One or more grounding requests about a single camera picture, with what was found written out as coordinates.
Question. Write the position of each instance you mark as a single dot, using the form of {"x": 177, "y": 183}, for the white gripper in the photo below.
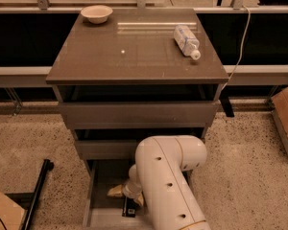
{"x": 130, "y": 191}

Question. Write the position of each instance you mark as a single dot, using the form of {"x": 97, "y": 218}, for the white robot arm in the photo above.
{"x": 156, "y": 181}

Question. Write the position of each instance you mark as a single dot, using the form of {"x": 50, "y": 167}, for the grey bottom drawer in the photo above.
{"x": 105, "y": 213}

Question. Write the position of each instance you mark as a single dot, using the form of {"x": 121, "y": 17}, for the grey drawer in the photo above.
{"x": 137, "y": 115}
{"x": 105, "y": 213}
{"x": 105, "y": 149}

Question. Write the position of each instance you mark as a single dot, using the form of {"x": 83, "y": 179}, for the grey middle drawer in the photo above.
{"x": 105, "y": 149}

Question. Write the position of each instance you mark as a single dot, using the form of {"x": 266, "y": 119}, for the grey top drawer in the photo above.
{"x": 137, "y": 115}

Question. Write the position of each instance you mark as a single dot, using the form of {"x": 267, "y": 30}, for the grey drawer cabinet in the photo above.
{"x": 134, "y": 58}

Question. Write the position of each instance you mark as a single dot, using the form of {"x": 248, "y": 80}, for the cardboard box bottom left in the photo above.
{"x": 11, "y": 214}

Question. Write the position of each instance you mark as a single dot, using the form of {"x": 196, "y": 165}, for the clear plastic water bottle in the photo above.
{"x": 187, "y": 42}

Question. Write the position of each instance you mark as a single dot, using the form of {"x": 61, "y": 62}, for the beige paper bowl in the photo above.
{"x": 97, "y": 14}

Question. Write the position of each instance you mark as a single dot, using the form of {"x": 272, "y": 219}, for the black metal frame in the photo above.
{"x": 29, "y": 201}

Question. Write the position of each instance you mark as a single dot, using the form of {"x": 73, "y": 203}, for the grey metal rail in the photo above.
{"x": 242, "y": 75}

